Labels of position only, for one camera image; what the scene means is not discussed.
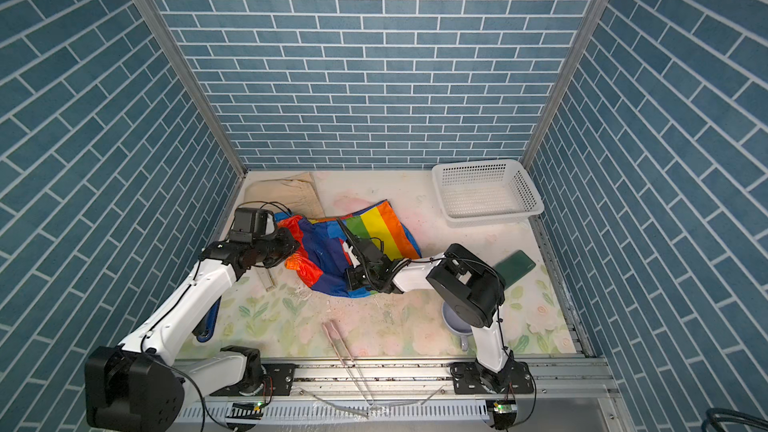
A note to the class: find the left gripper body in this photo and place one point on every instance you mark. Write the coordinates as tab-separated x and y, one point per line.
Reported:
272	248

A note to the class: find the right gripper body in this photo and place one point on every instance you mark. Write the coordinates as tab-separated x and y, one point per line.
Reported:
358	276

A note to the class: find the rainbow coloured shorts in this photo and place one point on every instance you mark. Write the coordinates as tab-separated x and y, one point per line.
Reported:
325	254

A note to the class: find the beige shorts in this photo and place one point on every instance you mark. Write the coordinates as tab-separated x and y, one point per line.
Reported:
297	193

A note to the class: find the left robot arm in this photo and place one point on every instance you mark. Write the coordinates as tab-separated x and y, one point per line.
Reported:
137	385

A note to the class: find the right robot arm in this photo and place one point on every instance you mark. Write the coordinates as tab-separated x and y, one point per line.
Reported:
469	286

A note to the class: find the clear plastic tube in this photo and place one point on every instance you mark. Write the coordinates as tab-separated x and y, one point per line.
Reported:
266	279

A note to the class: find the lavender mug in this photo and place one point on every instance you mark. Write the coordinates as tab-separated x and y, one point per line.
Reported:
458	327

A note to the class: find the blue stapler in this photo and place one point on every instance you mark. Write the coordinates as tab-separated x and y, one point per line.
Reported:
205	329

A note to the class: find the pink chopstick pair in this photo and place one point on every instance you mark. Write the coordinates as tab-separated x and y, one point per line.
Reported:
347	361

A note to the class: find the white plastic basket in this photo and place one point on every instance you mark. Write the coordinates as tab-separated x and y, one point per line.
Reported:
485	192

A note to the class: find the aluminium front rail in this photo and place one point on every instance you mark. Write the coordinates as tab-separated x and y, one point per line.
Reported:
413	378

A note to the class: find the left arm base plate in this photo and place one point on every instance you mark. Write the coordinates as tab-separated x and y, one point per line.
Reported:
263	380

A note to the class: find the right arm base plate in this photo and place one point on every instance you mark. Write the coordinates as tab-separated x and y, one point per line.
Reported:
471	378

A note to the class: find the white cable duct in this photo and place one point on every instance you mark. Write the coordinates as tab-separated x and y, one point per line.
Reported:
310	412

